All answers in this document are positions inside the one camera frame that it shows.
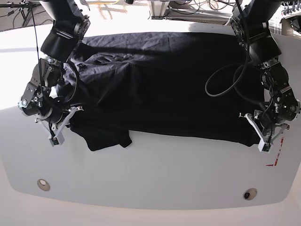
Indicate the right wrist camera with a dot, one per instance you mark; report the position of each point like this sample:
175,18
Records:
56,140

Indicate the table grommet hole right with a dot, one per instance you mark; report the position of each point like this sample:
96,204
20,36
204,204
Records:
250,194

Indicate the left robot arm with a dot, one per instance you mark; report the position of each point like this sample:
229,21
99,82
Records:
250,24

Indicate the table grommet hole left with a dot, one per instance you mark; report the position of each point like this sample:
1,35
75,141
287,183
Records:
43,185

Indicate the red tape rectangle marking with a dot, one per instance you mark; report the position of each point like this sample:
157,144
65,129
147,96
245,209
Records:
278,153

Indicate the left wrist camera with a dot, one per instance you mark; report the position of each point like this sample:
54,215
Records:
264,147

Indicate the table grommet hole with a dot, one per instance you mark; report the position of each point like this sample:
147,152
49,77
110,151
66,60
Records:
250,194
43,185

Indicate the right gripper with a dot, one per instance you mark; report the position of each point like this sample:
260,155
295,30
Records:
55,121

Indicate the black T-shirt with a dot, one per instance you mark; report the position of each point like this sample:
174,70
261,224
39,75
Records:
161,83

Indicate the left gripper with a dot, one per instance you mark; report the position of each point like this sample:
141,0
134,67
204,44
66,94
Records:
267,131

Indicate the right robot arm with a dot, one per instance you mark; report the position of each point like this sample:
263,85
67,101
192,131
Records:
68,30

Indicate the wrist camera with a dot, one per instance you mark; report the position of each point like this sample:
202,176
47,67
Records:
56,140
264,147

